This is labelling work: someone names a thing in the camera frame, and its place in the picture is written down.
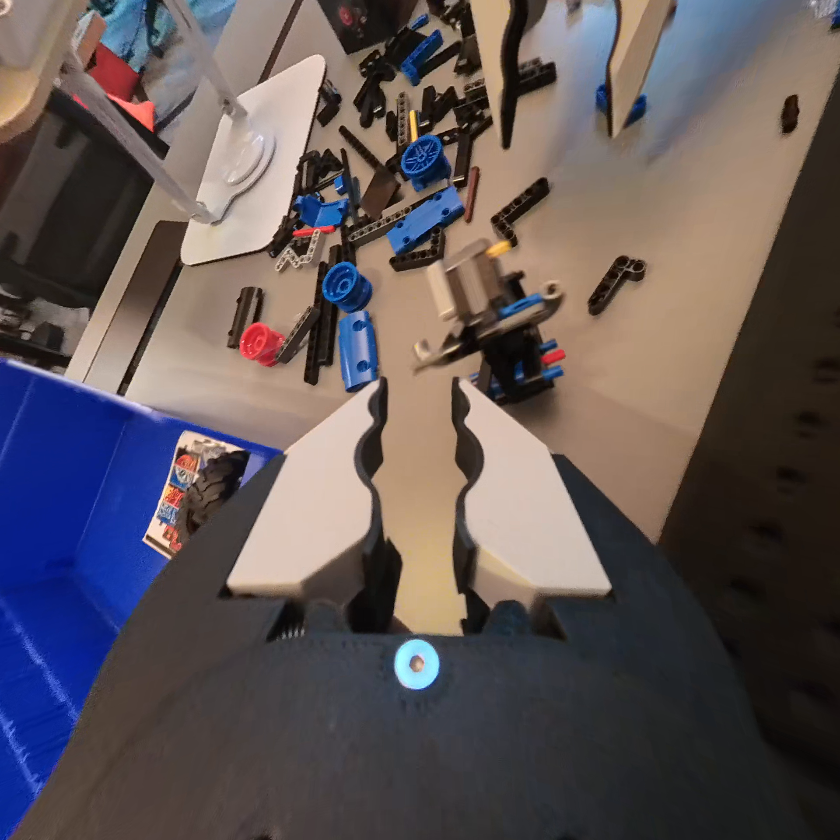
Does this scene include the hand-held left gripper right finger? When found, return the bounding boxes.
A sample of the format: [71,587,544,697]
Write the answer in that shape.
[451,377,616,603]

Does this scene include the black large L beam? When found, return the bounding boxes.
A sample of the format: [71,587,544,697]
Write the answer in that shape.
[490,177,551,249]

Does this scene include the pile of black beams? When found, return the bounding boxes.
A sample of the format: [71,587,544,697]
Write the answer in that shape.
[226,0,559,388]

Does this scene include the black toy chassis assembly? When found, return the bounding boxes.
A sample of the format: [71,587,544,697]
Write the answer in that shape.
[412,239,567,403]

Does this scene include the blue hinged panel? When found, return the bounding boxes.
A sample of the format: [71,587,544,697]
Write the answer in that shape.
[292,195,350,231]

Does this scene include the blue wheel rim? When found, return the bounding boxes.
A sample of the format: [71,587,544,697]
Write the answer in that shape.
[400,134,452,191]
[322,262,374,312]

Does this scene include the black rubber tire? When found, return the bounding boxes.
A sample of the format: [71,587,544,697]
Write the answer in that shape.
[177,449,250,546]

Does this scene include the dark grey thin beam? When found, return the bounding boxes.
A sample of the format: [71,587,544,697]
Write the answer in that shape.
[348,203,421,244]

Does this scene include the black small L beam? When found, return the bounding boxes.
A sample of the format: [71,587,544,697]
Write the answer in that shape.
[587,256,647,317]

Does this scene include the grey desk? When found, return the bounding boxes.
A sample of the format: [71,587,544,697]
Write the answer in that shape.
[66,0,840,546]

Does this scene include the red wheel rim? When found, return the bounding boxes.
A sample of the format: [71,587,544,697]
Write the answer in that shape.
[239,323,286,367]

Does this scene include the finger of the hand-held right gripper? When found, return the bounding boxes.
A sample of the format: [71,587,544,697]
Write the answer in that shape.
[470,0,531,150]
[604,0,678,139]

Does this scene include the blue tagged plastic bin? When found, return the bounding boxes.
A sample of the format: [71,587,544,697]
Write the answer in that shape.
[0,357,283,840]

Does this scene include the black rubber tyres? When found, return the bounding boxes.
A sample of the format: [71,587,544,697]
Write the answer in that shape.
[143,430,250,560]

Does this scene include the monster truck toy set box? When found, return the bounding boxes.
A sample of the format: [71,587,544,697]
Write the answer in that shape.
[317,0,434,55]

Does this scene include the blue small L beam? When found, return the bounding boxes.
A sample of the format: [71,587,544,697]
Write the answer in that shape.
[595,84,647,129]

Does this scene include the blue large L beam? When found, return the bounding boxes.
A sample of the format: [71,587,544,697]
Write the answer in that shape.
[400,29,445,85]

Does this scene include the black cylindrical panel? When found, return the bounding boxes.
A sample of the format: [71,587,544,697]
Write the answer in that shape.
[226,287,265,349]

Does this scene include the blue flat panel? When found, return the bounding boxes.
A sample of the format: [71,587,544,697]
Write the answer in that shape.
[386,187,467,257]
[338,310,380,392]

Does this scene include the book stand with white base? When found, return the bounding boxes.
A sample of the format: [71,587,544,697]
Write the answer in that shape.
[0,0,328,266]

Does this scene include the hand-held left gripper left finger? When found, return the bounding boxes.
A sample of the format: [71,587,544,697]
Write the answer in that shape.
[225,377,390,599]

